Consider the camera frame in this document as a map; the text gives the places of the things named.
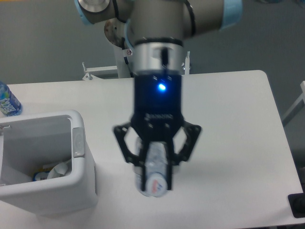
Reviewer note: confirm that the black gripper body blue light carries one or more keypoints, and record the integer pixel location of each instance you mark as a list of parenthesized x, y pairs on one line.
[(157, 115)]

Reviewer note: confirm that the crushed clear plastic bottle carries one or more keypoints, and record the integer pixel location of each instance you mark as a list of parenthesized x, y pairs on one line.
[(156, 172)]

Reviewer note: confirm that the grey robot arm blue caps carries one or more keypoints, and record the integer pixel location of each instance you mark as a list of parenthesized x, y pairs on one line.
[(155, 31)]

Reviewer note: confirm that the yellow trash inside can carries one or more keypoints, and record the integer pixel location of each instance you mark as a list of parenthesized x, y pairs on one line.
[(42, 173)]

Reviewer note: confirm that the white plastic trash can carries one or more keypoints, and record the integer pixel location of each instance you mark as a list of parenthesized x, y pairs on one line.
[(29, 141)]

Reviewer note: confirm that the blue labelled water bottle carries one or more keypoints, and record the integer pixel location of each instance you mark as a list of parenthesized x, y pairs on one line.
[(9, 104)]

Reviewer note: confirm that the black clamp at table edge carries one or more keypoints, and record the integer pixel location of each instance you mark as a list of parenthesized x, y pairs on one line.
[(297, 204)]

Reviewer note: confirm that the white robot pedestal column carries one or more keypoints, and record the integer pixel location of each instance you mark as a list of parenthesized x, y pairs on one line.
[(114, 33)]

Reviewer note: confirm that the white pedestal base frame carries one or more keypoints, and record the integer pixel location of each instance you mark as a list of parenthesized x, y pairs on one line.
[(110, 72)]

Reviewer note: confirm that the white frame at right edge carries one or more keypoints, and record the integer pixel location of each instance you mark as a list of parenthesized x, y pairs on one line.
[(296, 107)]

